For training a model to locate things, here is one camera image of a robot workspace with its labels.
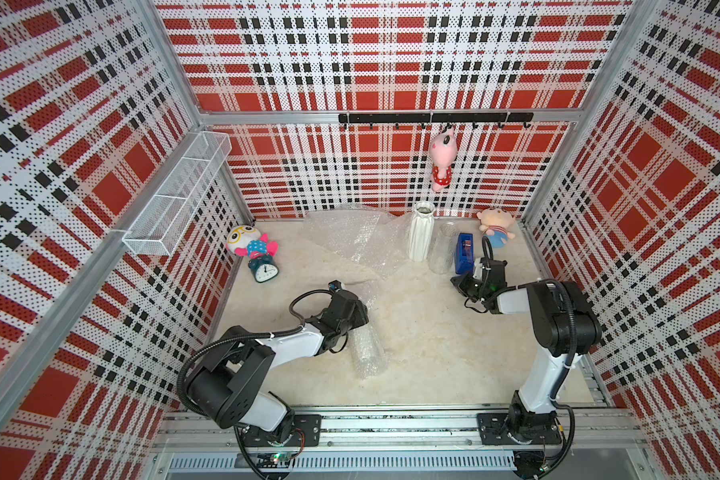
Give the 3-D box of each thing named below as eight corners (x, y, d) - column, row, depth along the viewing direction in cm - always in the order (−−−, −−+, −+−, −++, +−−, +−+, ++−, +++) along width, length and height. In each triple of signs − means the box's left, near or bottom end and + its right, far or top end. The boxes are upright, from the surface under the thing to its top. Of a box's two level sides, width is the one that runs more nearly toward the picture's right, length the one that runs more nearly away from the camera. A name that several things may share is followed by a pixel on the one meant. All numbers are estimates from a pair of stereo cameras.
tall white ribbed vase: (409, 262, 110) (415, 218, 93) (407, 245, 116) (413, 201, 98) (428, 262, 110) (437, 218, 93) (426, 245, 116) (434, 201, 98)
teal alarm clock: (257, 284, 104) (249, 271, 98) (255, 273, 107) (247, 260, 100) (281, 276, 106) (275, 262, 100) (278, 265, 109) (272, 252, 103)
